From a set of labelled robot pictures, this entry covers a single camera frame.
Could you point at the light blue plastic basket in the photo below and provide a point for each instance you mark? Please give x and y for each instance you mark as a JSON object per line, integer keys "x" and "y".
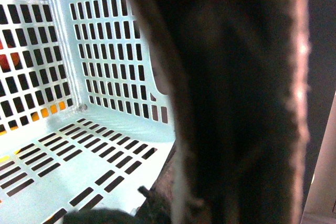
{"x": 83, "y": 125}

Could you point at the brown basket handle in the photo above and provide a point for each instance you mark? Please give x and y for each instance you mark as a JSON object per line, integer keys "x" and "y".
{"x": 237, "y": 77}

